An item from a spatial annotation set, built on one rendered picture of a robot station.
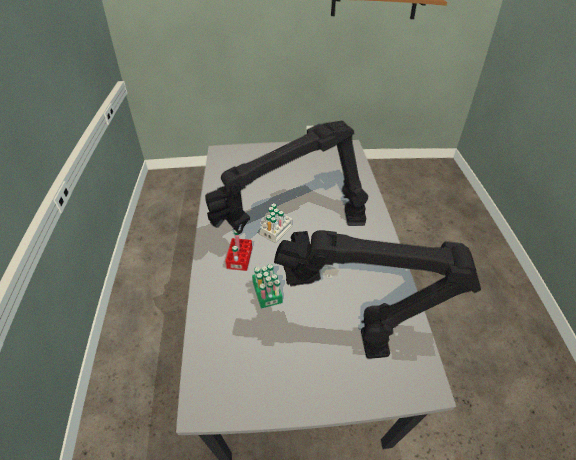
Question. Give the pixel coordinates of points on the red block with round holes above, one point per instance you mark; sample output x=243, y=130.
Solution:
x=243, y=255

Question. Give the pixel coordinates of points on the green tube rack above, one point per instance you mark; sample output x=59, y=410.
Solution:
x=268, y=301

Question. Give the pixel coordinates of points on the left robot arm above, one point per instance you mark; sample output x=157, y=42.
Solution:
x=455, y=264

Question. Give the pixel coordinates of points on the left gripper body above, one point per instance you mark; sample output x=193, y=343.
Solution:
x=298, y=278

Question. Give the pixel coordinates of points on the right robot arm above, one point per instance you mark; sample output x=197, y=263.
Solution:
x=324, y=137

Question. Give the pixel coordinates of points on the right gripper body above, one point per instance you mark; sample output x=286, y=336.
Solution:
x=244, y=217

